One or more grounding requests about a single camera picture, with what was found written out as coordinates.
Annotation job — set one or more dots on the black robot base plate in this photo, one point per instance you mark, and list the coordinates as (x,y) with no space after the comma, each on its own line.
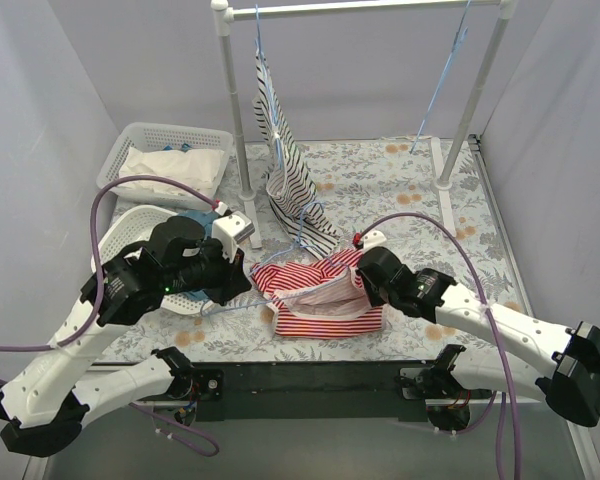
(400,390)

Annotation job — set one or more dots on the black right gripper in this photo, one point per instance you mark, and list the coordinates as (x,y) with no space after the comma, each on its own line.
(371,279)

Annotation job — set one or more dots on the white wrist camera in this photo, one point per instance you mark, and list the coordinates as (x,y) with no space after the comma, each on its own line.
(230,230)
(369,240)

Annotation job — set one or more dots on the white folded cloth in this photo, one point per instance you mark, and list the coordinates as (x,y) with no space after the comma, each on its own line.
(196,167)

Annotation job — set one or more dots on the floral table mat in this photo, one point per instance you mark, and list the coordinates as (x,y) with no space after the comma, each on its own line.
(360,182)

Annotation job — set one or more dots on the blue hanger with striped top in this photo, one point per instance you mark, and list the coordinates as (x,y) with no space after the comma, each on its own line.
(269,109)

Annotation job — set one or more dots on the white rectangular basket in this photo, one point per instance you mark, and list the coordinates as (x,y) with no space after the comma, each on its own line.
(149,137)

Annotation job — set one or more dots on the black white striped tank top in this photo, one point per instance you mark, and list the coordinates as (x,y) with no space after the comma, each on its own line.
(291,188)

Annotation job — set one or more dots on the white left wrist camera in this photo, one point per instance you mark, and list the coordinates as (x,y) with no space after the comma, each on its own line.
(230,230)

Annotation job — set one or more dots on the white clothes rack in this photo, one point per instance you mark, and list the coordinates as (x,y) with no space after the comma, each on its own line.
(224,16)

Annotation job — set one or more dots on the blue garment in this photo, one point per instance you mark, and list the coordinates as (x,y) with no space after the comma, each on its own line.
(205,219)

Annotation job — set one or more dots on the small blue item in basket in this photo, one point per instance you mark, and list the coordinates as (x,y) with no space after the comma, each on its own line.
(184,147)

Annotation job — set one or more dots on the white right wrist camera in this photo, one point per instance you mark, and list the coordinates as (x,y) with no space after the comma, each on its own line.
(369,240)

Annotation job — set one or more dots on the red white striped tank top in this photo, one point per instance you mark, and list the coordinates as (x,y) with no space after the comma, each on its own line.
(325,299)

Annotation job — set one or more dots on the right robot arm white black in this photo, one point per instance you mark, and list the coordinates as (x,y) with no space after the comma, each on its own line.
(539,360)

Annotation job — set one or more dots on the white oval perforated basket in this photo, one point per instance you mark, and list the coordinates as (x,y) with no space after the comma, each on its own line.
(135,225)

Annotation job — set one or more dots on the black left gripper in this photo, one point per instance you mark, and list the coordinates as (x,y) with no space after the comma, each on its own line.
(231,279)

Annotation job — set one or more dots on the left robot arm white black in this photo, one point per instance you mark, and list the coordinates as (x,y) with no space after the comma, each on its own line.
(48,404)

